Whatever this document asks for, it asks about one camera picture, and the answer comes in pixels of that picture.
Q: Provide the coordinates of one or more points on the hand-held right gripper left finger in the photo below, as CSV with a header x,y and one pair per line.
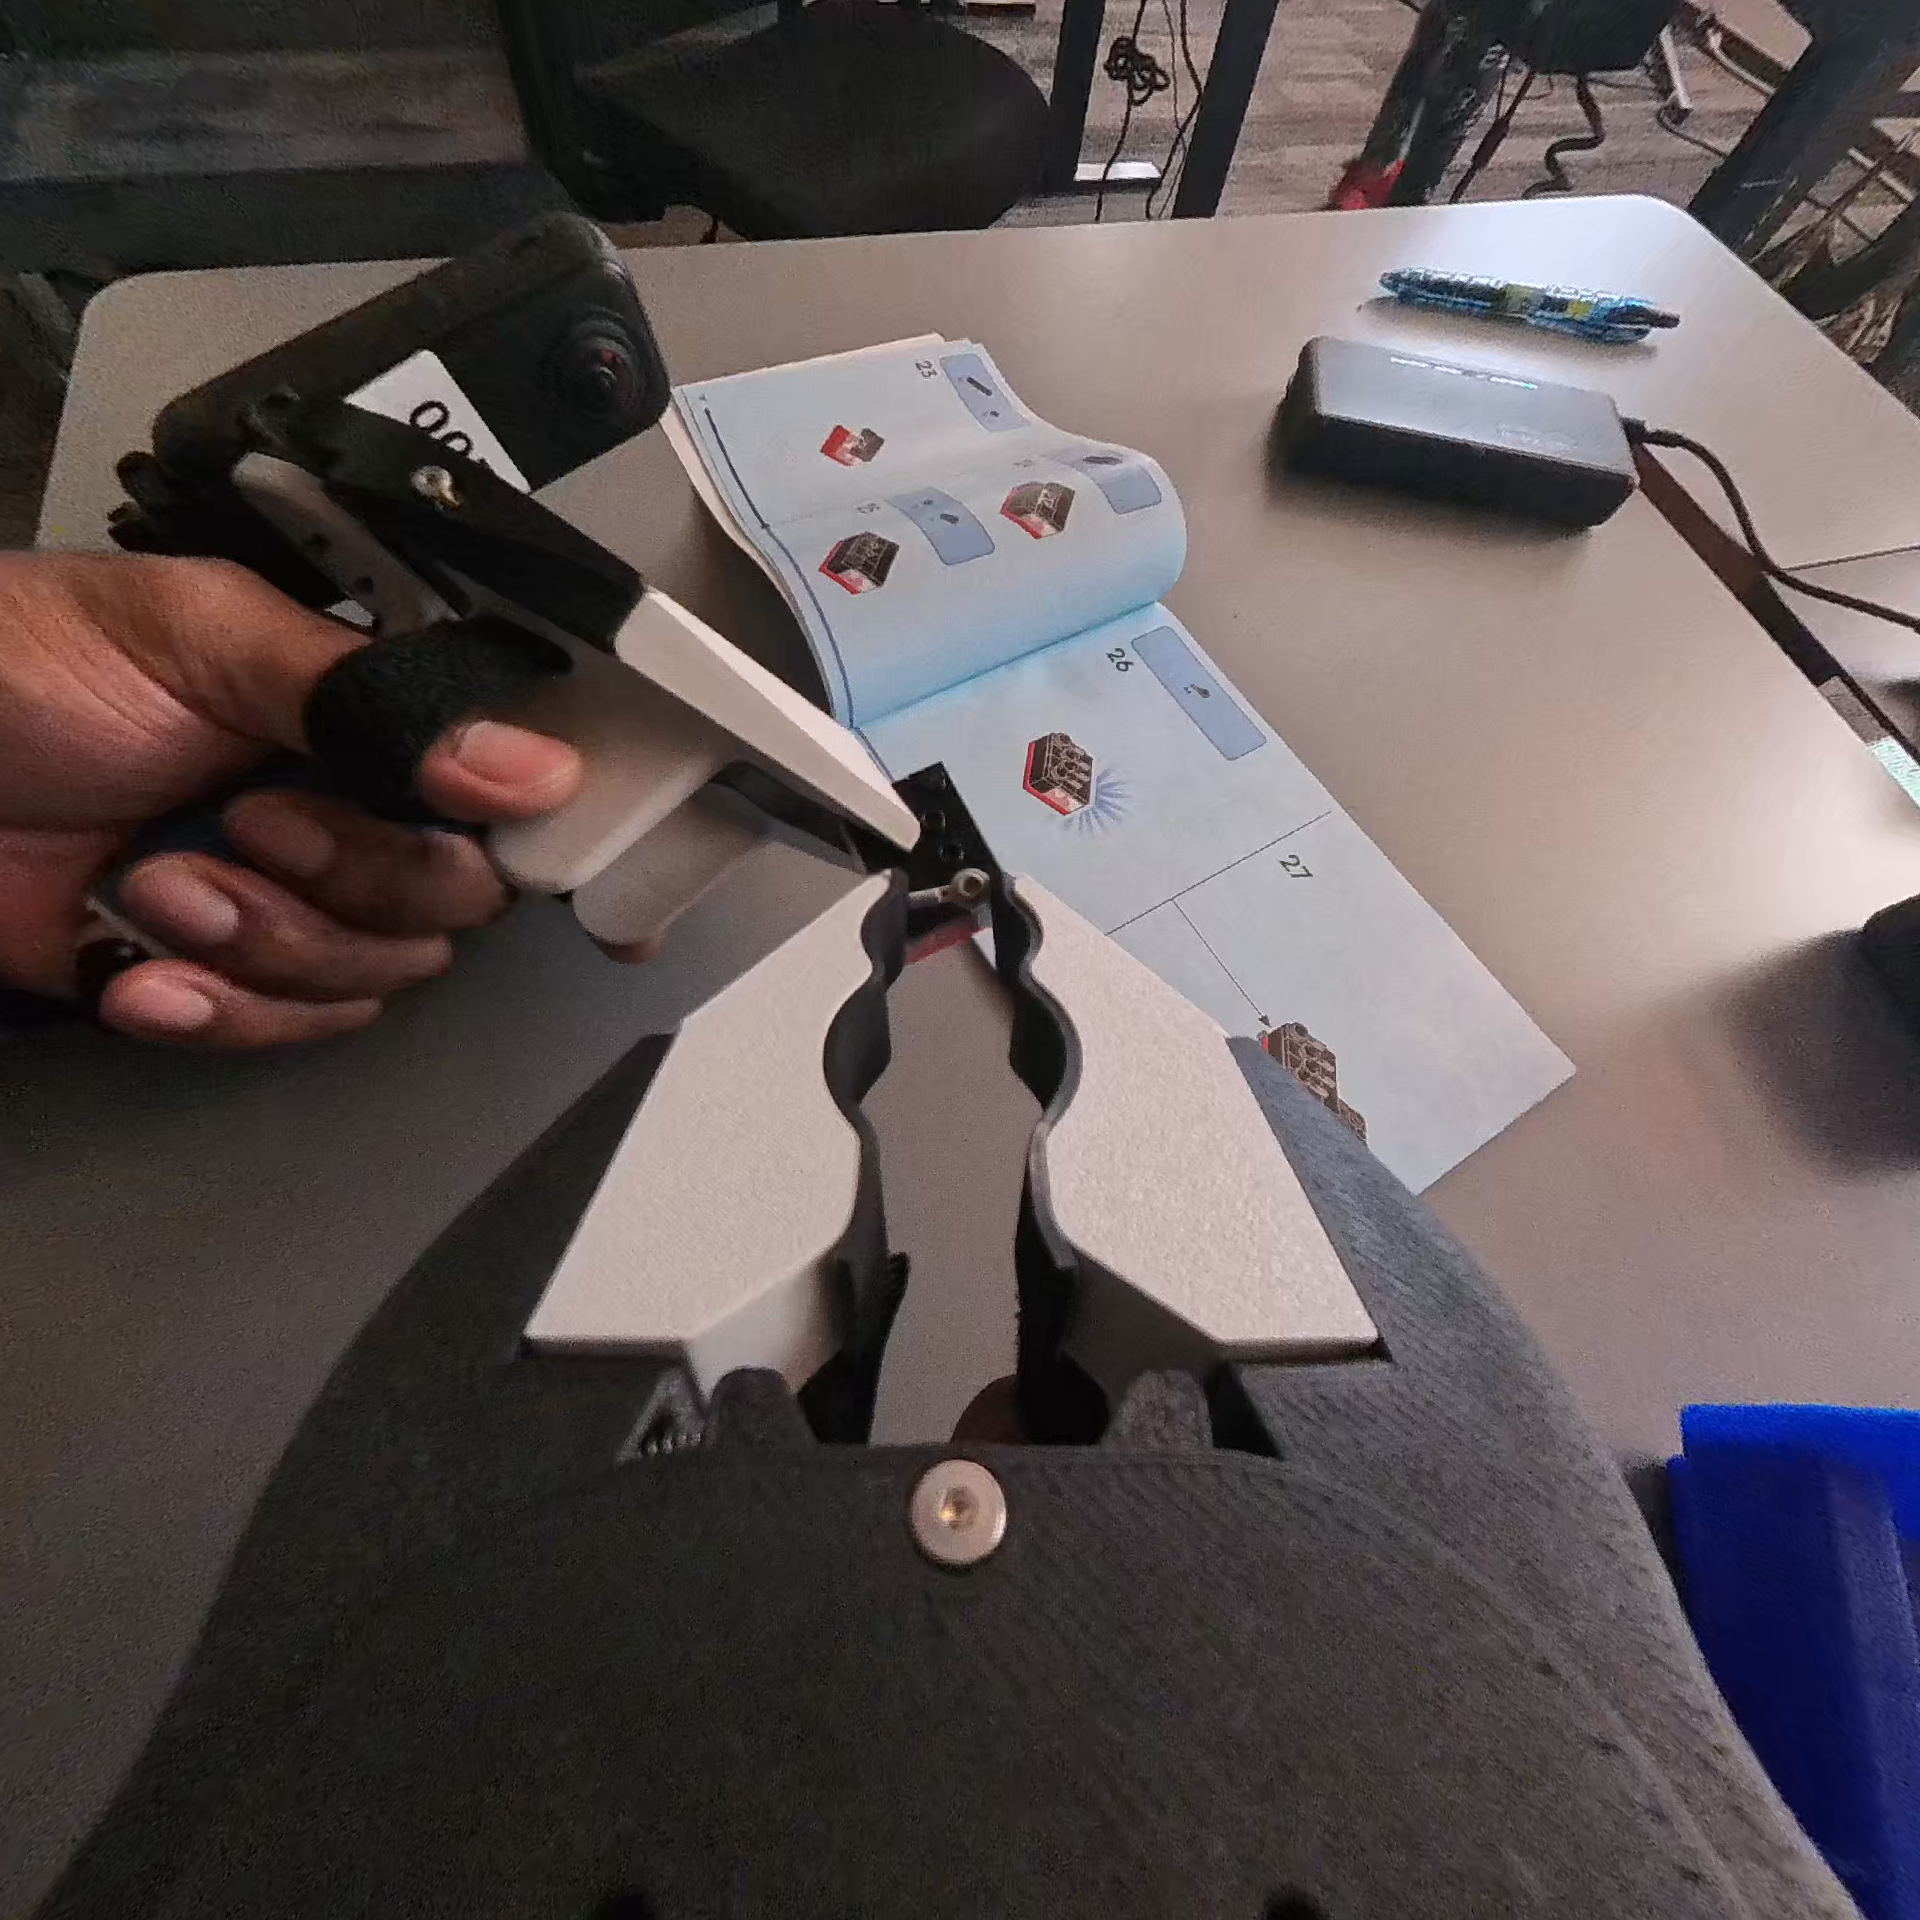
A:
x,y
704,1185

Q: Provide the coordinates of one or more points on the blue plastic bin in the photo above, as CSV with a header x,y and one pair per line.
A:
x,y
1799,1620

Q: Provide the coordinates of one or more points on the light blue instruction booklet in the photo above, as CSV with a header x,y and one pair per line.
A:
x,y
1049,660

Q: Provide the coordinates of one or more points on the person's left hand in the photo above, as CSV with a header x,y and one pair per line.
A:
x,y
150,704

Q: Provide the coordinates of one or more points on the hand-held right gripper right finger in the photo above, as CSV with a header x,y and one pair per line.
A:
x,y
1199,1185

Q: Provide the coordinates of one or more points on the black metal table leg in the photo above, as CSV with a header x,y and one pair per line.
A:
x,y
1222,105

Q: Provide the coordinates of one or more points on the small black red brick assembly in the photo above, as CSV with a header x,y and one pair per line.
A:
x,y
938,833

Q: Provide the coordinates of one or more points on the small grey lever brick piece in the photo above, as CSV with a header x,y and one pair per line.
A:
x,y
953,888

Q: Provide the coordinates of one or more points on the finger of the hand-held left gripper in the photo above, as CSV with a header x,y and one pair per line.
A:
x,y
748,720

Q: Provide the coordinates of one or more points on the black power bank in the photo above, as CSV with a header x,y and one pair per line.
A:
x,y
1454,435

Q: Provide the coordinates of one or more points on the black office chair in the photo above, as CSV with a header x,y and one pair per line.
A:
x,y
809,105

